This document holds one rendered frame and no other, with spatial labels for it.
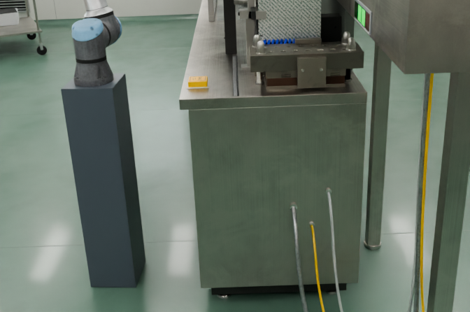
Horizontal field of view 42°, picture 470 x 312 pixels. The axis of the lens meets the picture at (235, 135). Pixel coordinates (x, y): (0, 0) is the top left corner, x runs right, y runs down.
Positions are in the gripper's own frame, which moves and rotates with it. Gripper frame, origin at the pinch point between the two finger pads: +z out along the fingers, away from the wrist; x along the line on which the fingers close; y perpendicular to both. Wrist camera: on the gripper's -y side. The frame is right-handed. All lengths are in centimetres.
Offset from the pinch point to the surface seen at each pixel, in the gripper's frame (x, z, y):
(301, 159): -32, 51, -33
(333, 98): -32, 45, -8
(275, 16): -5.8, 15.1, -1.1
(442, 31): -90, 34, 30
